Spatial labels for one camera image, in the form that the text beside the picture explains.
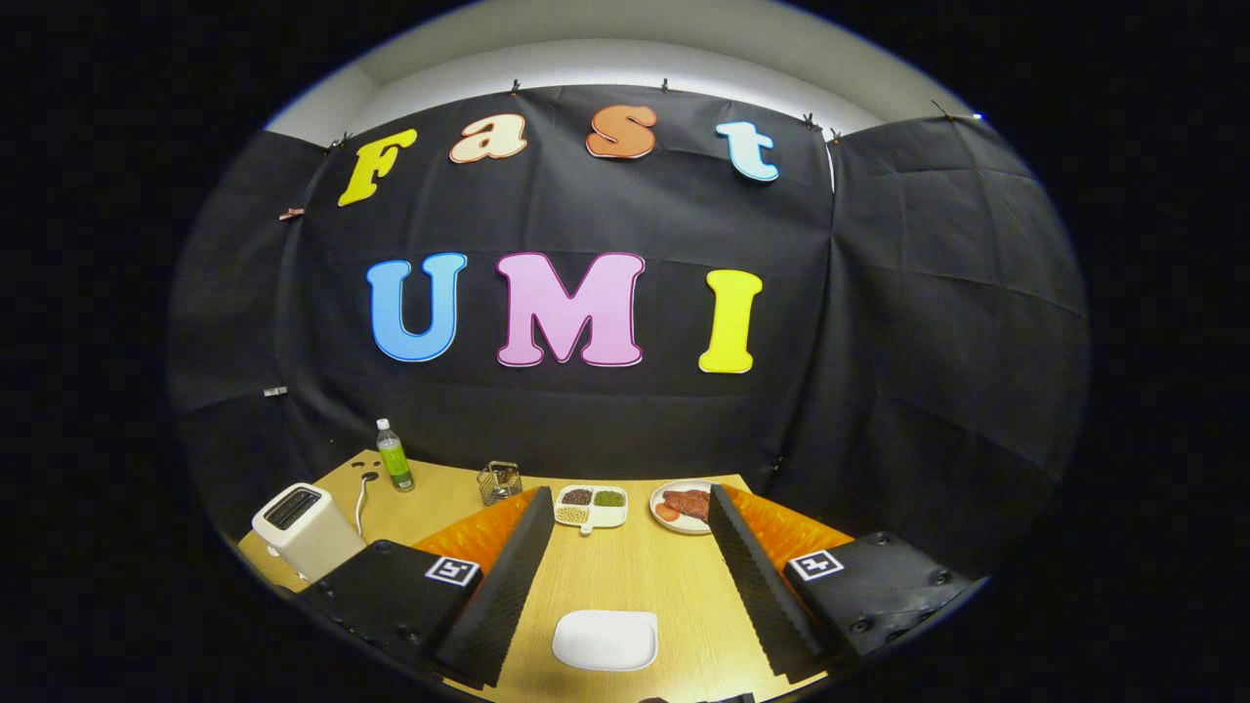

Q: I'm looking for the white oval plate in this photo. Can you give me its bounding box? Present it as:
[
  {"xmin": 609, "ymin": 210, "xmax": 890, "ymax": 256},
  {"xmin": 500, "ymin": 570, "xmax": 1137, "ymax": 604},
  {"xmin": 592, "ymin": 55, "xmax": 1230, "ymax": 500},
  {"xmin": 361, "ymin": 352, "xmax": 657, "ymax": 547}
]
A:
[{"xmin": 649, "ymin": 478, "xmax": 724, "ymax": 535}]

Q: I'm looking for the white toaster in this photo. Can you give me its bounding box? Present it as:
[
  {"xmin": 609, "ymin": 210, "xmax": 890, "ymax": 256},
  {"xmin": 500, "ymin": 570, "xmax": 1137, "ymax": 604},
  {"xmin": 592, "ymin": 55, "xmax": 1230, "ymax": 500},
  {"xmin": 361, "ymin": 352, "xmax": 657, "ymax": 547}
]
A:
[{"xmin": 251, "ymin": 482, "xmax": 368, "ymax": 584}]

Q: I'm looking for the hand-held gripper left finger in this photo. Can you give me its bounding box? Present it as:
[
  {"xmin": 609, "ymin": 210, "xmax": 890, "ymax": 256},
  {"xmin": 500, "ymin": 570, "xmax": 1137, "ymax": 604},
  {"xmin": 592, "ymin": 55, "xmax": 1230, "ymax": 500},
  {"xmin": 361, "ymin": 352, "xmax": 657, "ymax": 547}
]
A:
[{"xmin": 298, "ymin": 486, "xmax": 556, "ymax": 689}]

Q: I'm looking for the black backdrop cloth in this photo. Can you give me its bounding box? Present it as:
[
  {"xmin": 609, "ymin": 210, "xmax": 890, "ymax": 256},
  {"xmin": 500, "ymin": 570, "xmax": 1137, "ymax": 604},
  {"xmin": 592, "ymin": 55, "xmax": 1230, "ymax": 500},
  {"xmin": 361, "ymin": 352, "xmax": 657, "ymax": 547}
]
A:
[{"xmin": 166, "ymin": 83, "xmax": 1090, "ymax": 587}]

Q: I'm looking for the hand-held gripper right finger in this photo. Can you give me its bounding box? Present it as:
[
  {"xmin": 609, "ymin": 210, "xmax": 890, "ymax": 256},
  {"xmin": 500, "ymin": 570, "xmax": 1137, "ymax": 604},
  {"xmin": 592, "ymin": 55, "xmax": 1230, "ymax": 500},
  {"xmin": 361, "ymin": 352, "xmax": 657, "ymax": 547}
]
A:
[{"xmin": 705, "ymin": 483, "xmax": 978, "ymax": 684}]

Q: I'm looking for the green label drink bottle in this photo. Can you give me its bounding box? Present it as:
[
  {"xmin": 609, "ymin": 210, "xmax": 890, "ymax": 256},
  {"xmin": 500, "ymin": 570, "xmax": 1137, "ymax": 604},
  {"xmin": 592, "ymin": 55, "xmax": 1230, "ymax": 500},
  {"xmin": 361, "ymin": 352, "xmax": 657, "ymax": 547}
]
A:
[{"xmin": 376, "ymin": 419, "xmax": 416, "ymax": 493}]

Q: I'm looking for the white divided dish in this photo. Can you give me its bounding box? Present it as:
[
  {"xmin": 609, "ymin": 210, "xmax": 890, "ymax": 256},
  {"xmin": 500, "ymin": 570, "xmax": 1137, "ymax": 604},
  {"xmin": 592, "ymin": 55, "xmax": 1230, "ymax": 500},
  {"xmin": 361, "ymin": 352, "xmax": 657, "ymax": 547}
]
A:
[{"xmin": 554, "ymin": 484, "xmax": 629, "ymax": 536}]

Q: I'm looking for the white power cable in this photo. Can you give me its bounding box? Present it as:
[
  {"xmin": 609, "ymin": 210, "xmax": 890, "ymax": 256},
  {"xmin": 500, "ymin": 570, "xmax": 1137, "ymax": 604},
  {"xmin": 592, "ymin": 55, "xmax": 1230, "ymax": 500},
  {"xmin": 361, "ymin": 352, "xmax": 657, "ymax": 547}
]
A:
[{"xmin": 354, "ymin": 472, "xmax": 380, "ymax": 540}]

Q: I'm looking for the metal wire utensil holder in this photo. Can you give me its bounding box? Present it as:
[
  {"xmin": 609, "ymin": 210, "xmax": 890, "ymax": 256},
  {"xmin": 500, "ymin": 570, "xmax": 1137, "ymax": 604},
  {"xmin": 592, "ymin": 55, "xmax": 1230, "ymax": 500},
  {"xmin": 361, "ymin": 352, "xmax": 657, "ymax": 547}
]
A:
[{"xmin": 477, "ymin": 461, "xmax": 523, "ymax": 507}]

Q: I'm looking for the white square plate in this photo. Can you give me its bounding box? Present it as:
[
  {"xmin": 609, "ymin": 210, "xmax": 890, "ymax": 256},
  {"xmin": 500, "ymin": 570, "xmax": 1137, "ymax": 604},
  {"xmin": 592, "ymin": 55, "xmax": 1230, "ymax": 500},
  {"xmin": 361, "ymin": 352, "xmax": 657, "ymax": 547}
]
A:
[{"xmin": 552, "ymin": 610, "xmax": 659, "ymax": 672}]

